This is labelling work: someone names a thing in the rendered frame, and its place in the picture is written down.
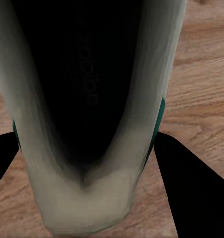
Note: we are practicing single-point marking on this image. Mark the gym shoe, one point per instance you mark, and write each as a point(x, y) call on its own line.
point(85, 82)

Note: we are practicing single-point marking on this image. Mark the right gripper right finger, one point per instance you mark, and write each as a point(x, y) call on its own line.
point(195, 192)

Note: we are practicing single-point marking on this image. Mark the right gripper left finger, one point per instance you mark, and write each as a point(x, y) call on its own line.
point(8, 149)

